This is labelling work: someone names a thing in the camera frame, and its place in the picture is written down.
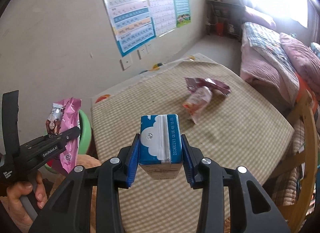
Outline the pink torn wrapper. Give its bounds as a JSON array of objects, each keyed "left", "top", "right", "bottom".
[{"left": 46, "top": 97, "right": 81, "bottom": 176}]

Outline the white blue milk carton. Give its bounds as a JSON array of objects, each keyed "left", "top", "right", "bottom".
[{"left": 139, "top": 114, "right": 183, "bottom": 180}]

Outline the pocky snack packet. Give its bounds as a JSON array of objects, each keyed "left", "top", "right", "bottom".
[{"left": 182, "top": 87, "right": 213, "bottom": 124}]

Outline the maroon pocky foil wrapper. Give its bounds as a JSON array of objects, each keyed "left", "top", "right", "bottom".
[{"left": 184, "top": 77, "right": 231, "bottom": 96}]

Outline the person left hand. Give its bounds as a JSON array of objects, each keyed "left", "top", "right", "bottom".
[{"left": 0, "top": 171, "right": 49, "bottom": 233}]

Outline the green rimmed red bin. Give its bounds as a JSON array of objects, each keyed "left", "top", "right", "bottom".
[{"left": 44, "top": 109, "right": 92, "bottom": 175}]

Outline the checkered yellow mat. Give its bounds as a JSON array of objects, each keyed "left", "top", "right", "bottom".
[{"left": 92, "top": 61, "right": 293, "bottom": 232}]

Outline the yellow toy on floor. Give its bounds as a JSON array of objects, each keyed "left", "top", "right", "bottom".
[{"left": 141, "top": 62, "right": 163, "bottom": 74}]

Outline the orange book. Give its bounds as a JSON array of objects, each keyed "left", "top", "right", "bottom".
[{"left": 295, "top": 72, "right": 318, "bottom": 114}]

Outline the bed with plaid sheet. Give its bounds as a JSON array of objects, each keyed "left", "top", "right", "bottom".
[{"left": 240, "top": 22, "right": 299, "bottom": 105}]

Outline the pink quilt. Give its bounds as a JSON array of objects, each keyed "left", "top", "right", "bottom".
[{"left": 280, "top": 32, "right": 319, "bottom": 101}]

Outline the red bucket on floor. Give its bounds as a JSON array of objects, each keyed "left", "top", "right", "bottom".
[{"left": 216, "top": 23, "right": 224, "bottom": 36}]

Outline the dark corner shelf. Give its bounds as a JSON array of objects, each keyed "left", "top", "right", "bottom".
[{"left": 205, "top": 0, "right": 245, "bottom": 42}]

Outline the purple pillow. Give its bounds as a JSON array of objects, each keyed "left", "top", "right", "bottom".
[{"left": 244, "top": 6, "right": 277, "bottom": 31}]

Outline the wooden chair frame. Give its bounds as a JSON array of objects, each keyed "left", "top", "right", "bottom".
[{"left": 266, "top": 91, "right": 319, "bottom": 232}]

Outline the wall socket plate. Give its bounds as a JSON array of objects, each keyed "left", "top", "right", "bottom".
[{"left": 120, "top": 55, "right": 132, "bottom": 71}]

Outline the pinyin wall poster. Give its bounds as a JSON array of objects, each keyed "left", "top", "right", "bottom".
[{"left": 104, "top": 0, "right": 156, "bottom": 57}]

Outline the white chart wall poster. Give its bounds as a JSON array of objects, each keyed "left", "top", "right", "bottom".
[{"left": 149, "top": 0, "right": 176, "bottom": 37}]

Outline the green number wall poster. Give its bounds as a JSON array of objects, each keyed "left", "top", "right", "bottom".
[{"left": 174, "top": 0, "right": 191, "bottom": 28}]

